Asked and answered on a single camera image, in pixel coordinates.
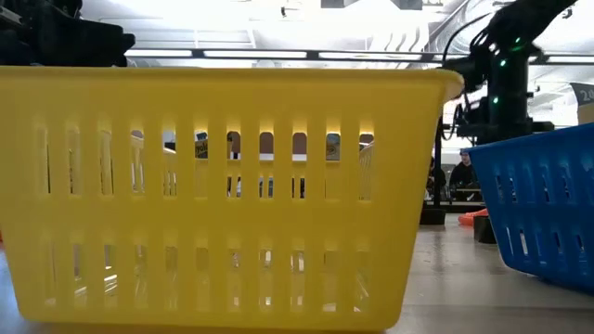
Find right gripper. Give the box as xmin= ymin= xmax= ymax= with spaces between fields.
xmin=433 ymin=109 xmax=556 ymax=211

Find blue plastic basket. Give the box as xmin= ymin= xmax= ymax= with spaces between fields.
xmin=466 ymin=122 xmax=594 ymax=296

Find yellow plastic basket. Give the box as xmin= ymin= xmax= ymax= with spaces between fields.
xmin=0 ymin=65 xmax=465 ymax=333

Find person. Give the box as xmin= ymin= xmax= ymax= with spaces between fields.
xmin=425 ymin=156 xmax=447 ymax=201
xmin=447 ymin=148 xmax=480 ymax=202

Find black coil wristband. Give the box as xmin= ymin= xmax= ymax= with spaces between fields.
xmin=473 ymin=215 xmax=497 ymax=245
xmin=420 ymin=207 xmax=447 ymax=226

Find linear ceiling light fixture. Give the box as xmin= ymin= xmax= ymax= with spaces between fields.
xmin=123 ymin=45 xmax=594 ymax=66

